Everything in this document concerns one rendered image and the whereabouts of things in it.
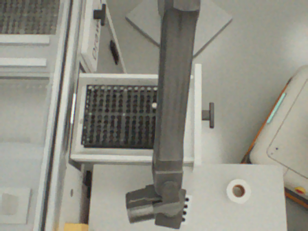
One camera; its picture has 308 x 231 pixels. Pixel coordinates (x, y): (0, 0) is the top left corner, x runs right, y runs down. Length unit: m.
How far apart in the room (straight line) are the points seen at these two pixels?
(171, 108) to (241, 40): 1.57
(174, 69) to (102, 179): 0.53
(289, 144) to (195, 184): 0.73
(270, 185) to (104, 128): 0.52
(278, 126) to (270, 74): 0.52
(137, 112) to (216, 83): 1.11
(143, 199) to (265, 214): 0.43
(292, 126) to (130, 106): 0.92
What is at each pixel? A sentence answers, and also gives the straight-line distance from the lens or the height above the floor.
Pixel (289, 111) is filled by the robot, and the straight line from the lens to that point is 1.63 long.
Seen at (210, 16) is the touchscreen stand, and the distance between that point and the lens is 2.12.
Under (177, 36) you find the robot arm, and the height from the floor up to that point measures 1.26.
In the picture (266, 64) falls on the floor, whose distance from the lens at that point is 2.05.
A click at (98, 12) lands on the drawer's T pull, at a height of 0.91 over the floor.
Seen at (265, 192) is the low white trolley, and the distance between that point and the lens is 0.98.
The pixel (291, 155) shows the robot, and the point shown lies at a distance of 1.56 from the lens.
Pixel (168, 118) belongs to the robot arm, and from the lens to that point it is 0.57.
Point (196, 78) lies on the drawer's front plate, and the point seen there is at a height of 0.93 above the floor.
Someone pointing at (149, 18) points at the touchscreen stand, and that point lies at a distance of 2.11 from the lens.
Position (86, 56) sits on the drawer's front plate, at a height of 0.91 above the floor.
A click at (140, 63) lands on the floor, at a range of 1.98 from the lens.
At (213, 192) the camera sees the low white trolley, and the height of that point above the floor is 0.76.
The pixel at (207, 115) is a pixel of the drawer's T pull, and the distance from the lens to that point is 0.85.
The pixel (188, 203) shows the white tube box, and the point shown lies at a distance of 0.90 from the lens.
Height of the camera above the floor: 1.70
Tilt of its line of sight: 75 degrees down
